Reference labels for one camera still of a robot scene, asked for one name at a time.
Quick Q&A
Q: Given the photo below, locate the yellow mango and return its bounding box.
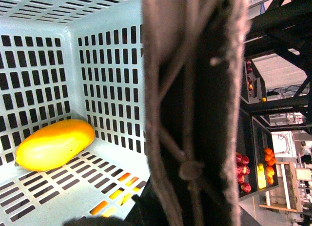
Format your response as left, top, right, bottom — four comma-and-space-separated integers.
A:
16, 119, 95, 172

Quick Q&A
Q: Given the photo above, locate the light blue plastic basket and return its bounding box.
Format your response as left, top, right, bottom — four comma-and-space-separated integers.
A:
0, 0, 149, 226

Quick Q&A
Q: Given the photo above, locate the brown basket handle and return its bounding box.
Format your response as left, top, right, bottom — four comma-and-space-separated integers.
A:
141, 0, 250, 226

